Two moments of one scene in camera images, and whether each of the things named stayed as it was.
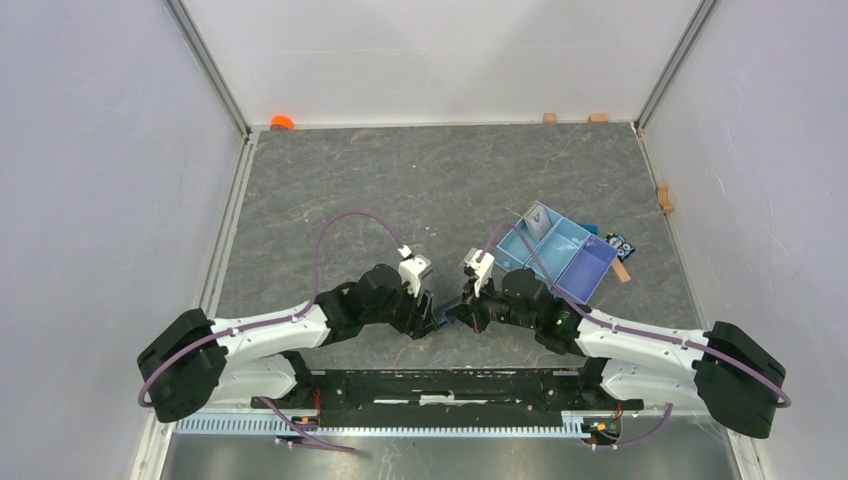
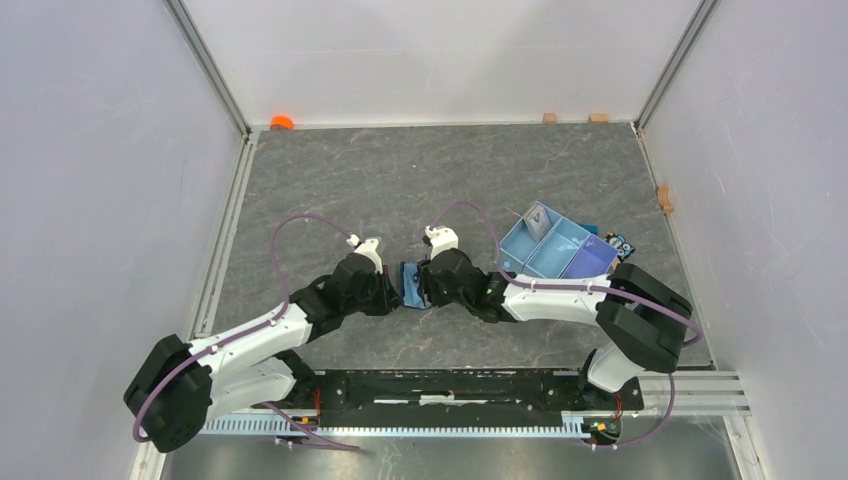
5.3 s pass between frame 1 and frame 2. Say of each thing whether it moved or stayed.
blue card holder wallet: moved
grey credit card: stayed
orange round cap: stayed
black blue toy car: stayed
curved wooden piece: stayed
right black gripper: moved
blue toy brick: stayed
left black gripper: moved
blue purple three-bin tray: stayed
